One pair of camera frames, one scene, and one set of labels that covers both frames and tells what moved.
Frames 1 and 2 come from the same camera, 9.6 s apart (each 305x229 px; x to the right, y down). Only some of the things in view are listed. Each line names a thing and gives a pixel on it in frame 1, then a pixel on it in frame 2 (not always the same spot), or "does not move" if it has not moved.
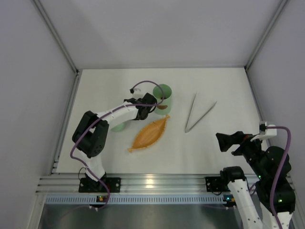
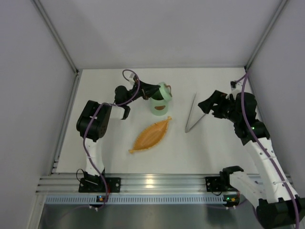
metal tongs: [187, 130] does not move
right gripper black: [236, 141] → [216, 105]
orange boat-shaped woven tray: [149, 134] does not move
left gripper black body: [149, 103] → [145, 89]
